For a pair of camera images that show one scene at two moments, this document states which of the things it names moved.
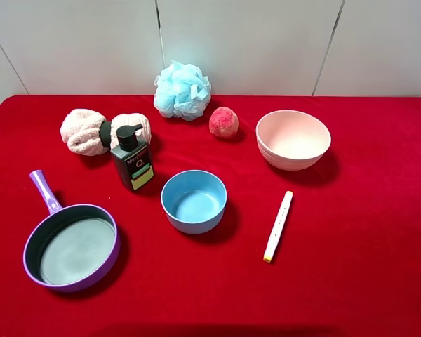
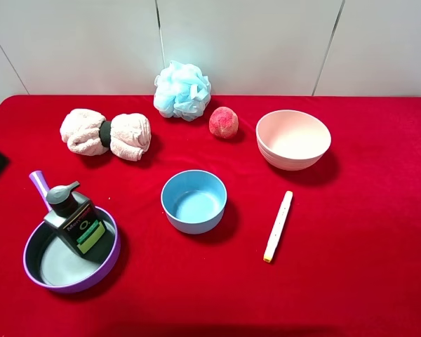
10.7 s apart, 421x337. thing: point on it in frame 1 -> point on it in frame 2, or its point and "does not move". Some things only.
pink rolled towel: (87, 130) does not move
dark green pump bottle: (132, 156) -> (75, 217)
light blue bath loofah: (181, 90) does not move
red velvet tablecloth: (355, 257) does not move
